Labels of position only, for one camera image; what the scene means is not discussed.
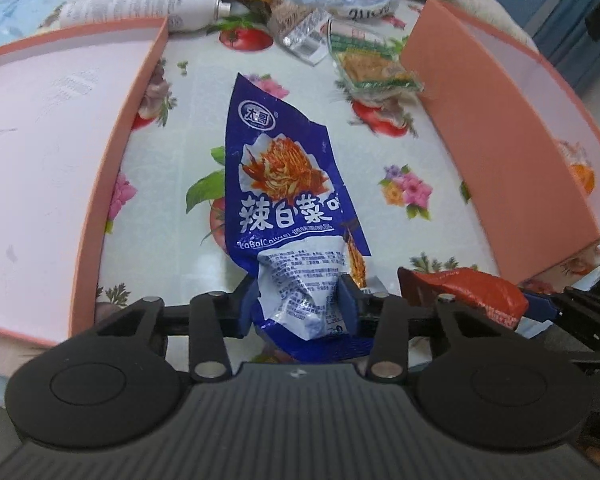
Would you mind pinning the green snack packet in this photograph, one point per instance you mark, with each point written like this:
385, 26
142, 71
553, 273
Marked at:
370, 62

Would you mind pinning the floral plastic mat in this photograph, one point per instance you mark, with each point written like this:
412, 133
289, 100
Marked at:
180, 160

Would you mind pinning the blue curtain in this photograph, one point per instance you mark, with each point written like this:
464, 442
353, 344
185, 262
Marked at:
565, 35

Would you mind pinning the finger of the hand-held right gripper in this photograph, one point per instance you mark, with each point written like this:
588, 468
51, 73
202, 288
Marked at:
540, 307

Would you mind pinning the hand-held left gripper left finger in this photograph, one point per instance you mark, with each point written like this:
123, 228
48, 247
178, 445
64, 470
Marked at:
247, 305

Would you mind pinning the white spray bottle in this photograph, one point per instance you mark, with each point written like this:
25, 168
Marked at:
145, 7

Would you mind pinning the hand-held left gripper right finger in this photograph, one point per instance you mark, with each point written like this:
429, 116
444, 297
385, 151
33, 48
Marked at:
349, 305

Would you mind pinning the pink shallow box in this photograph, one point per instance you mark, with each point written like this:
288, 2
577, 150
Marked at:
480, 135

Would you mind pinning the dark red snack packet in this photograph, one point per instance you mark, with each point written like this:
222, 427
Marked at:
480, 290

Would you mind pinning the blue snack packet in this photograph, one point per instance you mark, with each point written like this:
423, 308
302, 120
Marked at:
280, 185

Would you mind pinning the clear brown snack packet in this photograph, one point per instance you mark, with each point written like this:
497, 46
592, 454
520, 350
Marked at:
300, 30

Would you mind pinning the shallow orange box lid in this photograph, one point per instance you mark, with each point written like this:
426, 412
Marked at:
40, 160

